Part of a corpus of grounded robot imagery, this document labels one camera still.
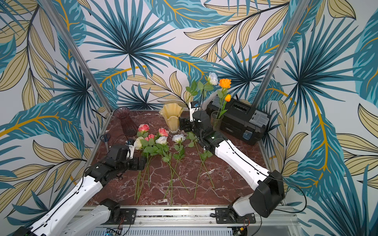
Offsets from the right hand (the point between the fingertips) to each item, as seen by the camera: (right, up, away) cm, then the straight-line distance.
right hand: (187, 116), depth 76 cm
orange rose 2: (+24, +11, +10) cm, 28 cm away
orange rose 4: (+10, -23, +16) cm, 30 cm away
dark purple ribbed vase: (-39, -4, +20) cm, 44 cm away
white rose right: (-6, -13, +22) cm, 26 cm away
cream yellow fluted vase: (-11, +4, +20) cm, 23 cm away
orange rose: (+21, +19, +10) cm, 31 cm away
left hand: (-26, -24, +3) cm, 35 cm away
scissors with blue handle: (-57, -13, +27) cm, 65 cm away
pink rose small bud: (-17, -9, +26) cm, 32 cm away
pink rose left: (-31, -7, +28) cm, 42 cm away
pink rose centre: (-25, -14, +20) cm, 35 cm away
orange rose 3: (+4, -13, +28) cm, 31 cm away
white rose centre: (-14, -20, +19) cm, 31 cm away
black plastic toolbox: (+34, -1, +17) cm, 38 cm away
